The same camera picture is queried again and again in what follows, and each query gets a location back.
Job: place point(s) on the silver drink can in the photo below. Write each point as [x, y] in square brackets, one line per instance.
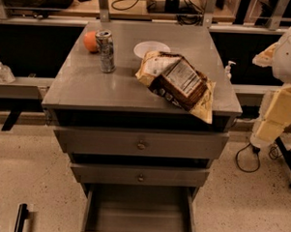
[106, 46]

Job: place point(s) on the orange fruit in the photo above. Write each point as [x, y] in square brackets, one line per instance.
[90, 42]

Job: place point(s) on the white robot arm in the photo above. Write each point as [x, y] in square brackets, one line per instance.
[275, 108]

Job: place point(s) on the middle drawer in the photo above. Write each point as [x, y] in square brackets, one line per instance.
[139, 175]

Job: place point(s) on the grey drawer cabinet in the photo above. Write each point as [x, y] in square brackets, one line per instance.
[82, 96]

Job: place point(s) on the white bowl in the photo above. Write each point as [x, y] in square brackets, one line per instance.
[141, 48]

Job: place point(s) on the black bar on floor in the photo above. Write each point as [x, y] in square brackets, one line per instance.
[22, 215]

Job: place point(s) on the clear sanitizer bottle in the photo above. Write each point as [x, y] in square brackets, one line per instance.
[6, 75]

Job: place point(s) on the brown chip bag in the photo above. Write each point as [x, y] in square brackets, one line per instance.
[172, 77]

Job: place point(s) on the open bottom drawer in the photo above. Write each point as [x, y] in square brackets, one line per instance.
[129, 208]

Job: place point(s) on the top drawer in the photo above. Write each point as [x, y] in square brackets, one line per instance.
[149, 143]

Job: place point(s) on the small white pump bottle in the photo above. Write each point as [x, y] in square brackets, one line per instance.
[228, 68]

